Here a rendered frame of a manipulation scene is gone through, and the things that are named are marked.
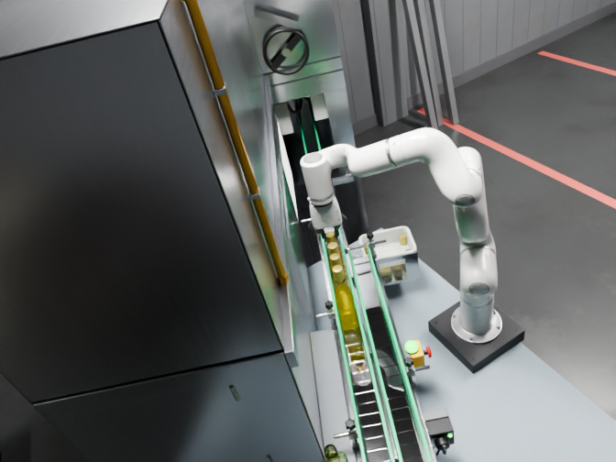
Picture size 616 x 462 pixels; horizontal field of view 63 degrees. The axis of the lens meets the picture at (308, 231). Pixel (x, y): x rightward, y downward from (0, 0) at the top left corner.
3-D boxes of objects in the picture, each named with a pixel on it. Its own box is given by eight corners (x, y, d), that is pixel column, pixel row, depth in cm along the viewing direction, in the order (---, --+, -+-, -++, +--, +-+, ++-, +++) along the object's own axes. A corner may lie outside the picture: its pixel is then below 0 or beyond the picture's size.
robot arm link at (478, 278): (493, 281, 190) (496, 237, 174) (496, 323, 177) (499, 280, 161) (459, 280, 193) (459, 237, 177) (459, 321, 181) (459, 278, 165)
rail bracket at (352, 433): (336, 444, 149) (329, 420, 141) (359, 439, 149) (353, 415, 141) (338, 456, 146) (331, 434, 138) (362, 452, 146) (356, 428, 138)
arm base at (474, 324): (483, 297, 208) (485, 268, 195) (511, 332, 194) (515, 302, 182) (442, 314, 206) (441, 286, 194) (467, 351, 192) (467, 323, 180)
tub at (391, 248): (359, 249, 229) (357, 235, 224) (409, 238, 228) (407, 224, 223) (367, 276, 216) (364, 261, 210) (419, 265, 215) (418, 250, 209)
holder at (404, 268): (351, 265, 234) (346, 240, 225) (410, 252, 233) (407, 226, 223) (357, 291, 221) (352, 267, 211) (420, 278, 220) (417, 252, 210)
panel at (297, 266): (286, 175, 247) (269, 113, 225) (292, 174, 246) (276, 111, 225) (303, 314, 177) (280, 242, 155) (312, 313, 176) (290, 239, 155)
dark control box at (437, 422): (422, 425, 161) (420, 412, 156) (446, 421, 161) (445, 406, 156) (429, 450, 155) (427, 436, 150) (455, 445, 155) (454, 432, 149)
